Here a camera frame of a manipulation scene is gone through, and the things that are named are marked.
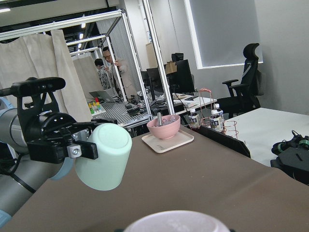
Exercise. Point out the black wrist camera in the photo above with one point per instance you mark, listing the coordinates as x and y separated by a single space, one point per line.
34 86

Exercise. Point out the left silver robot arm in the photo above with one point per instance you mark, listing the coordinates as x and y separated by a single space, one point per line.
21 177

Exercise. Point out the pink bowl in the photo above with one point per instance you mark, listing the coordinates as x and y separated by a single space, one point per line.
171 125

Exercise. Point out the pink plastic cup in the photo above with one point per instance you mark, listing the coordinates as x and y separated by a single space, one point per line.
177 221

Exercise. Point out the mint green cup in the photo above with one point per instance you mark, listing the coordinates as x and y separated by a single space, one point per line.
106 172

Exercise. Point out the beige tray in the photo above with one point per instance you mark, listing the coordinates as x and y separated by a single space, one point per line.
164 145

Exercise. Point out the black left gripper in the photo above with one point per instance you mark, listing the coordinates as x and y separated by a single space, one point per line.
49 137

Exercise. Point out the tea bottle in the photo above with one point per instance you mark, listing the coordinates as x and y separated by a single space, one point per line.
217 118
194 120

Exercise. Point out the black office chair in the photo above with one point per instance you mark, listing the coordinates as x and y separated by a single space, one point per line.
243 96

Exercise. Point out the copper wire bottle rack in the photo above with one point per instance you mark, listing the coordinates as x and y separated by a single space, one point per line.
229 128

